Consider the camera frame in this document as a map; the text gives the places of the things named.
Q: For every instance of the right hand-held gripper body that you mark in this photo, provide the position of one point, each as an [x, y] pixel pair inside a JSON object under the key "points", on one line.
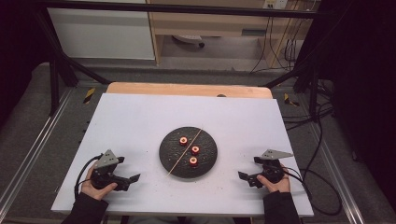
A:
{"points": [[272, 154]]}

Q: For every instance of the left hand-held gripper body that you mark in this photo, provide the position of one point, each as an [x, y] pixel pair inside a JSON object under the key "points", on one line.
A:
{"points": [[106, 160]]}

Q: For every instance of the black round plate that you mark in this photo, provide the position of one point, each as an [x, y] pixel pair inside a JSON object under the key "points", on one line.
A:
{"points": [[205, 161]]}

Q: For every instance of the thin bamboo skewer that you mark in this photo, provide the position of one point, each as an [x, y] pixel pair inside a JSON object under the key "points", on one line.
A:
{"points": [[180, 157]]}

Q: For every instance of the red cored hawthorn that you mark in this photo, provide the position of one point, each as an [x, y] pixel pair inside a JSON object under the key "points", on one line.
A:
{"points": [[195, 150], [183, 141], [193, 161]]}

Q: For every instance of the person's right hand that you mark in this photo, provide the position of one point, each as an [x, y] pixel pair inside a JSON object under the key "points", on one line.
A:
{"points": [[278, 186]]}

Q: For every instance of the person's left hand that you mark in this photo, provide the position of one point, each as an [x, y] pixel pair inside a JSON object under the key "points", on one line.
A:
{"points": [[96, 193]]}

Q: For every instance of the yellow black tape strip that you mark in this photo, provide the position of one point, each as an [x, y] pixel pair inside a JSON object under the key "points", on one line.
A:
{"points": [[89, 95], [291, 100]]}

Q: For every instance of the light wooden table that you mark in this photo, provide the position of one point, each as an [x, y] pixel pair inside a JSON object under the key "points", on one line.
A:
{"points": [[174, 89]]}

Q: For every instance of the white cabinet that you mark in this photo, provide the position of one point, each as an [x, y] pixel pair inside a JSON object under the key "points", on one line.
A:
{"points": [[99, 34]]}

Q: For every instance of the white chair base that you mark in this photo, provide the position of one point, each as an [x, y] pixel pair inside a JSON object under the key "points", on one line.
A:
{"points": [[188, 39]]}

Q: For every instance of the light wooden desk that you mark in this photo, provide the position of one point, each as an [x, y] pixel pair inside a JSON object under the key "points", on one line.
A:
{"points": [[211, 26]]}

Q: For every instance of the aluminium floor rail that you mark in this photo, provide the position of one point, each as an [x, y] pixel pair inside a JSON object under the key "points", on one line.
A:
{"points": [[339, 174], [37, 146]]}

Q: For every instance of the white wall socket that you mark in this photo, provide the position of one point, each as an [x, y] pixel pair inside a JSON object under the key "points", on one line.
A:
{"points": [[275, 3]]}

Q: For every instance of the black metal frame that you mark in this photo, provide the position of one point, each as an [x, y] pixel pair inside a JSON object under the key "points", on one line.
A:
{"points": [[186, 8]]}

